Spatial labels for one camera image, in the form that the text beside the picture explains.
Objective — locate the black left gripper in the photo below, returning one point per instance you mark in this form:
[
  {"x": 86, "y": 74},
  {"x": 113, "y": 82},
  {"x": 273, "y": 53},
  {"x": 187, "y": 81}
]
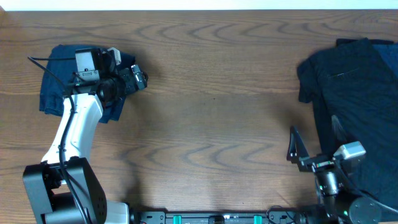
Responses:
[{"x": 140, "y": 83}]

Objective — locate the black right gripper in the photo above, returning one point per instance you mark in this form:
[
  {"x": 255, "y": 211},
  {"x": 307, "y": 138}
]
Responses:
[{"x": 321, "y": 163}]

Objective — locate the dark blue shorts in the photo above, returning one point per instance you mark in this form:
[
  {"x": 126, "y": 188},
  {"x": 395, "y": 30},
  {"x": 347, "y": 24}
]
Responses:
[{"x": 51, "y": 92}]

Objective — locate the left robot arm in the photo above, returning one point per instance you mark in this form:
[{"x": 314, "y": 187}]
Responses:
[{"x": 63, "y": 188}]

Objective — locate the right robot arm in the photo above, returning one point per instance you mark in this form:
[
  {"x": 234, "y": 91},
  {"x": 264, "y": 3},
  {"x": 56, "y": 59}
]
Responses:
[{"x": 339, "y": 200}]

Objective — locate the black garment pile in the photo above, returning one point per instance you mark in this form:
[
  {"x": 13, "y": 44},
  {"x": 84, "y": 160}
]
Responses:
[{"x": 352, "y": 81}]

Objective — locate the blue garment at edge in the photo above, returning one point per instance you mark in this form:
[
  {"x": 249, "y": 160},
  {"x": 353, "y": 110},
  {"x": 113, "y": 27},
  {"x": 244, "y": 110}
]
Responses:
[{"x": 389, "y": 55}]

